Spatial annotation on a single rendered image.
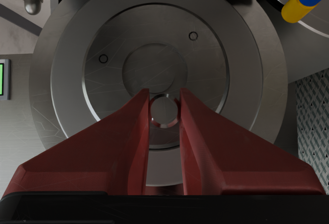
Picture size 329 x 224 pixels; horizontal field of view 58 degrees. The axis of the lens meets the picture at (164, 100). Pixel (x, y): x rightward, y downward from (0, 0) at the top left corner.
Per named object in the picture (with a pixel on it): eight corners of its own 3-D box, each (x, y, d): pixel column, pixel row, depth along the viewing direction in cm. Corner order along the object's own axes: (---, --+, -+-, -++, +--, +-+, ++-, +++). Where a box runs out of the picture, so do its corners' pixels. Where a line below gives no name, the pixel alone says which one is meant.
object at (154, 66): (208, -15, 15) (247, 127, 14) (203, 1, 17) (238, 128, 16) (66, 20, 15) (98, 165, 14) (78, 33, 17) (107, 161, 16)
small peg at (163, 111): (186, 122, 12) (152, 132, 12) (182, 123, 15) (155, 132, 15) (175, 88, 12) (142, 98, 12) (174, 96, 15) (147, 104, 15)
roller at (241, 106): (260, -28, 16) (268, 186, 15) (206, 68, 42) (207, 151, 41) (53, -25, 17) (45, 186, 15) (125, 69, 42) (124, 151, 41)
